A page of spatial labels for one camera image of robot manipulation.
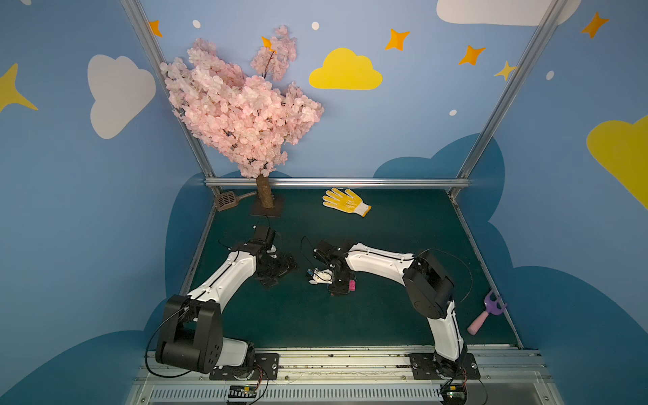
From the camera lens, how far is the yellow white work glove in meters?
1.17

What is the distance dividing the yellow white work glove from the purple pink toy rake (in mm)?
575

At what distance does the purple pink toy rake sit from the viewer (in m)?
0.82
